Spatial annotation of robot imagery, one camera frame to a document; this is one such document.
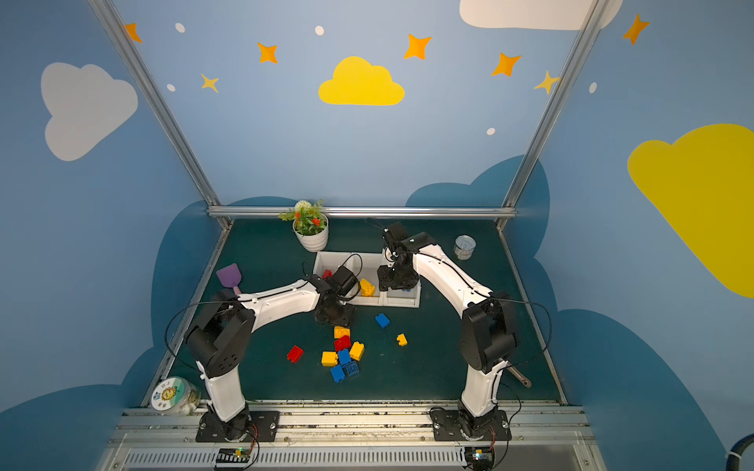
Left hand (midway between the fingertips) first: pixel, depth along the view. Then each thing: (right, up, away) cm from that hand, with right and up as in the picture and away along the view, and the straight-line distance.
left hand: (344, 317), depth 92 cm
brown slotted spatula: (+52, -15, -11) cm, 55 cm away
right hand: (+15, +11, -5) cm, 19 cm away
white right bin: (+19, +6, +1) cm, 19 cm away
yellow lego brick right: (+4, -9, -6) cm, 11 cm away
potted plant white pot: (-13, +28, +9) cm, 32 cm away
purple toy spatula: (-43, +12, +12) cm, 46 cm away
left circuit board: (-26, -31, -19) cm, 44 cm away
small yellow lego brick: (+18, -7, -4) cm, 20 cm away
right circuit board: (+37, -31, -19) cm, 52 cm away
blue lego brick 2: (+12, -1, +1) cm, 12 cm away
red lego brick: (-14, -9, -7) cm, 18 cm away
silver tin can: (+43, +23, +15) cm, 51 cm away
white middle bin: (+7, +17, -6) cm, 19 cm away
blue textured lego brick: (+3, -13, -8) cm, 16 cm away
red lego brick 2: (0, -7, -4) cm, 8 cm away
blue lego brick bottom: (-1, -14, -10) cm, 17 cm away
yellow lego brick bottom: (-3, -10, -8) cm, 13 cm away
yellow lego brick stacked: (-1, -4, -2) cm, 5 cm away
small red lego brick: (-7, +13, +9) cm, 17 cm away
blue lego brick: (+1, -10, -8) cm, 13 cm away
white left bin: (-6, +18, +12) cm, 23 cm away
